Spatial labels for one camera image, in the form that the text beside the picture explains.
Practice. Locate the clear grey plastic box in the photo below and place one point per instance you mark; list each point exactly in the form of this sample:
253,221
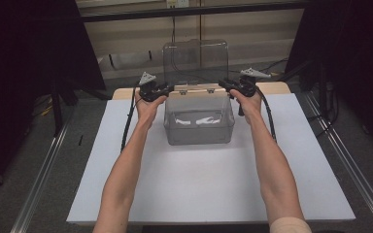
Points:
197,134

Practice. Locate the beige sleeve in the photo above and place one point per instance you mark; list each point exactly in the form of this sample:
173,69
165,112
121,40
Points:
289,226

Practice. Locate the person's right hand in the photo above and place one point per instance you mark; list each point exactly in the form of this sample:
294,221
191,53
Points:
251,106

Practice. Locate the small black floor piece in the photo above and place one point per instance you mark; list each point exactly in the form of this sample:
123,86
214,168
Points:
81,140

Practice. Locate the white wall outlet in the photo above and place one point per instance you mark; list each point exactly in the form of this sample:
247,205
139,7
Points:
177,3

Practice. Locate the clear plastic box lid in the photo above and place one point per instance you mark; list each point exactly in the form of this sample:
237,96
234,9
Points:
196,61

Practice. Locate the white paper piece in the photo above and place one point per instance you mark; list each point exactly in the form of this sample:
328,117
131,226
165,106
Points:
183,122
208,121

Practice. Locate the black curtain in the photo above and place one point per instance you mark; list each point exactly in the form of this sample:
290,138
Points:
356,48
22,64

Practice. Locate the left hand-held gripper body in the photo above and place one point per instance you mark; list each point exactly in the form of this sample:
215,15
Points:
150,90

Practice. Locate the black horizontal bar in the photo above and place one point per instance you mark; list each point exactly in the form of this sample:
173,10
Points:
191,11

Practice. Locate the black metal stand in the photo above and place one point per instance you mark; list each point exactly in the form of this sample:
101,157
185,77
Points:
57,106

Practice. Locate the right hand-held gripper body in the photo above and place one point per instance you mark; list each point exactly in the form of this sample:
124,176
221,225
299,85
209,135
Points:
248,85

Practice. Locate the person's left hand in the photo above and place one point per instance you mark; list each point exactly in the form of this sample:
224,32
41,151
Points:
148,111

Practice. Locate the white table sheet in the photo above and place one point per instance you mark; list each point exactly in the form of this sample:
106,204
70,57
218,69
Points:
207,181

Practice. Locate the metal floor rail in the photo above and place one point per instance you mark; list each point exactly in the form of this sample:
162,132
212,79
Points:
42,174
346,155

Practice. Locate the wooden table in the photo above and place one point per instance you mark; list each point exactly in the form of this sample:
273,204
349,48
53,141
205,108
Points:
123,93

